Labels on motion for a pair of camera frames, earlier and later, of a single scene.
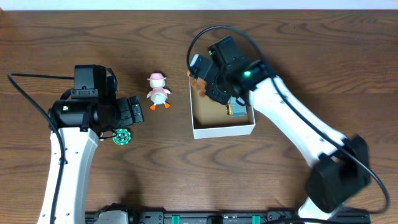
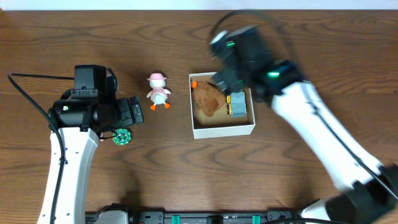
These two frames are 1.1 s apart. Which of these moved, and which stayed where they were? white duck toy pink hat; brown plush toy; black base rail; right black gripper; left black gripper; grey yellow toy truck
Moved: right black gripper; brown plush toy
Stayed: black base rail; grey yellow toy truck; white duck toy pink hat; left black gripper
